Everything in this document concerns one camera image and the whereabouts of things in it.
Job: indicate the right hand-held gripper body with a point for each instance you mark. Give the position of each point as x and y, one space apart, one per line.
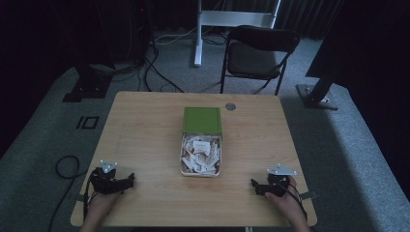
278 184

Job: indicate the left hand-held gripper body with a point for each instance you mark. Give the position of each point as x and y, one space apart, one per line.
104 183

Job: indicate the person's left hand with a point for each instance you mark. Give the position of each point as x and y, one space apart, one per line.
102 202

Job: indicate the person's right hand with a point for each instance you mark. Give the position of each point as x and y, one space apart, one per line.
286 203

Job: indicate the grey tape piece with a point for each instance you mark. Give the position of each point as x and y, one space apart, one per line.
80 197
308 195

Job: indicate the pile of white paper packets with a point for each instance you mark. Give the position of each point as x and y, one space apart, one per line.
201 154

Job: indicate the grey round table grommet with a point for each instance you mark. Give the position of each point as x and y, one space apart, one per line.
230 106

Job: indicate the green tin box with lid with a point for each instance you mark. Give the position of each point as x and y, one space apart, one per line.
202 120

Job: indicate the black slanted stand with base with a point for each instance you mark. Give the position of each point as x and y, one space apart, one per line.
317 95

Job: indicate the black stand with flat base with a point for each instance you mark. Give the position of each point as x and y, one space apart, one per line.
88 85

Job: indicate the black folding chair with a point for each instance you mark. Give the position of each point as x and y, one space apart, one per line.
254 58

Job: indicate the dark computer tower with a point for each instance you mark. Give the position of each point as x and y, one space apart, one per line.
129 29

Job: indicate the white metal stand frame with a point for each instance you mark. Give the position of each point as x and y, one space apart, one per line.
232 18

